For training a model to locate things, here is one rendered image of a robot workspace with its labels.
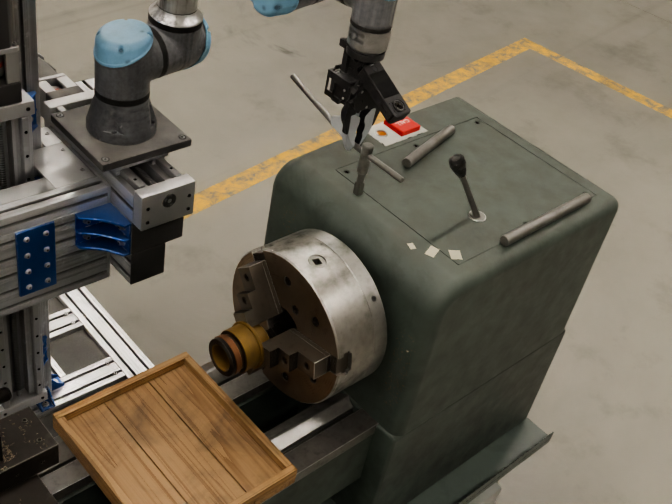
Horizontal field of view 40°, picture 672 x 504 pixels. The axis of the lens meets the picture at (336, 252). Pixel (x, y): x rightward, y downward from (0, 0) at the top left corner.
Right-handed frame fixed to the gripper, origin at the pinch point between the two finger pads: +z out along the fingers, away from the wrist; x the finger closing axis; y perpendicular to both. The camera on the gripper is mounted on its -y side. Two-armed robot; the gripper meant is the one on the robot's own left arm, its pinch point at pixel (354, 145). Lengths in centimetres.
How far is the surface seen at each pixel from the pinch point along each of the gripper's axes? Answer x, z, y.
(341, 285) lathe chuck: 18.0, 13.1, -19.2
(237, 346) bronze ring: 35.7, 23.8, -13.4
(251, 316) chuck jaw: 30.2, 21.9, -10.1
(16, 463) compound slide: 75, 33, -8
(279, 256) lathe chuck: 23.5, 12.0, -8.0
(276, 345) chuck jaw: 29.4, 24.2, -16.8
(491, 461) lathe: -32, 81, -37
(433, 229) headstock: -5.3, 9.5, -19.3
